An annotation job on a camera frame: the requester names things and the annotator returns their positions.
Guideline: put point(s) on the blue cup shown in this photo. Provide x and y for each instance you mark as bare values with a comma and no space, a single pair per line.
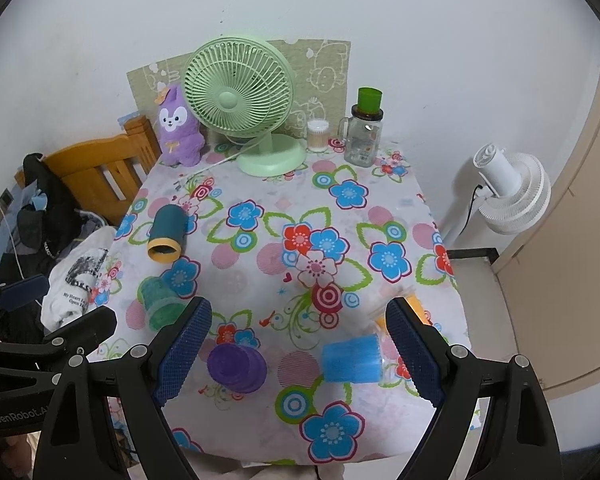
350,360

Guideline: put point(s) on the orange cup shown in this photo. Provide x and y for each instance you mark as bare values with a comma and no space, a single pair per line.
416,307

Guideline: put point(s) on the cotton swab container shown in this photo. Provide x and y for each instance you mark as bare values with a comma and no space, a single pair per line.
317,137

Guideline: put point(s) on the beige cabinet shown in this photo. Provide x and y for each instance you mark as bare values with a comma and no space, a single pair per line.
570,285

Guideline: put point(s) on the small green cup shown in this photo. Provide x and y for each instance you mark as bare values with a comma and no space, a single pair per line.
370,99

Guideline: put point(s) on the dark teal cup yellow rim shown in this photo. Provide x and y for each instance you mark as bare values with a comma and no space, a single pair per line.
167,230

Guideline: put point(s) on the translucent green cup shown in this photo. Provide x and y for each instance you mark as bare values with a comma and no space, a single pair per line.
160,305

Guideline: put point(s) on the wooden chair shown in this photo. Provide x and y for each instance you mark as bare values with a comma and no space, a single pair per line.
90,170

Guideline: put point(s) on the floral tablecloth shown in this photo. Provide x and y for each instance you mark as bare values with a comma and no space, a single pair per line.
260,280

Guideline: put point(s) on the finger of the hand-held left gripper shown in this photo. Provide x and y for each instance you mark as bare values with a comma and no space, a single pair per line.
87,327
27,291

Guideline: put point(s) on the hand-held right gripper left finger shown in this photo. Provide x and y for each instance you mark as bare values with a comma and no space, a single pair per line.
185,350

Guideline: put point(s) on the white standing fan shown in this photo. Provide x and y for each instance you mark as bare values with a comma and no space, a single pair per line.
510,185

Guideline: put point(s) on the cartoon printed beige board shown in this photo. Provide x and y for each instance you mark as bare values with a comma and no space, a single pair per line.
325,75

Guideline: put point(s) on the black metal frame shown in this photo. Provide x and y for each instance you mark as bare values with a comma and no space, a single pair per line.
472,255

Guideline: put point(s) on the black clothing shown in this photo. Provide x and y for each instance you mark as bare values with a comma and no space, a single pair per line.
50,200

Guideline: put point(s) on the wall socket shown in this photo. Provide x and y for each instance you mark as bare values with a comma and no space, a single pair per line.
2,205

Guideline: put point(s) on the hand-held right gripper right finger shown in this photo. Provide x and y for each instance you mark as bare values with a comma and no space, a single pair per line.
415,355

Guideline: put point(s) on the white printed shirt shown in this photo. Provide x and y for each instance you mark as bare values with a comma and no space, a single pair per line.
70,290

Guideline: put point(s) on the green desk fan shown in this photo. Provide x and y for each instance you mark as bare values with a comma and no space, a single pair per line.
230,100

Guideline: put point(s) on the purple cup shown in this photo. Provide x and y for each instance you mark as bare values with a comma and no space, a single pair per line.
237,367

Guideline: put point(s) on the purple plush toy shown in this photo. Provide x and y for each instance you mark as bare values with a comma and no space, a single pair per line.
180,130

